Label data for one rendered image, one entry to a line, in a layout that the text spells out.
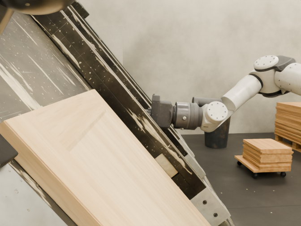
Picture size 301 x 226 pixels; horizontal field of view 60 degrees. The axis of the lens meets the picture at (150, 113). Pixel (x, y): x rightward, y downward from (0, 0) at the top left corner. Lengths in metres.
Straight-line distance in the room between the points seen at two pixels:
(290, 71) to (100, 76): 0.57
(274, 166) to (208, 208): 2.92
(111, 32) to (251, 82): 3.40
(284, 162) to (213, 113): 3.06
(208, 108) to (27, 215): 0.69
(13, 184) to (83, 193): 0.11
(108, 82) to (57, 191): 0.52
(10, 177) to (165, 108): 0.67
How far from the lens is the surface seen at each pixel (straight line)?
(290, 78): 0.90
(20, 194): 0.18
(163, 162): 0.80
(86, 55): 0.76
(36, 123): 0.31
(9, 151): 0.18
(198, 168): 1.18
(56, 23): 0.79
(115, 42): 4.15
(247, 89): 0.92
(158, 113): 0.82
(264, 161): 3.66
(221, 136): 4.85
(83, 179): 0.30
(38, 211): 0.18
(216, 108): 0.82
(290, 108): 5.34
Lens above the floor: 1.37
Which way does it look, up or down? 9 degrees down
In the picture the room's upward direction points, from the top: straight up
